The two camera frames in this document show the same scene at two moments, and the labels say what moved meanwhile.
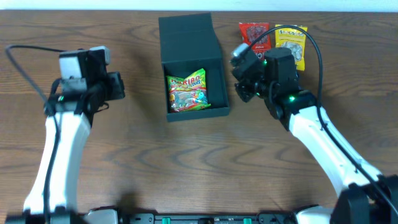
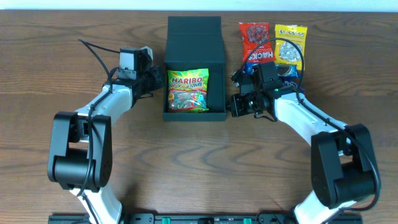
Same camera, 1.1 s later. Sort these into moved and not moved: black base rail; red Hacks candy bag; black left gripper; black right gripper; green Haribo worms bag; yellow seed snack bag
Moved: green Haribo worms bag; black right gripper; black left gripper
Not moved: red Hacks candy bag; black base rail; yellow seed snack bag
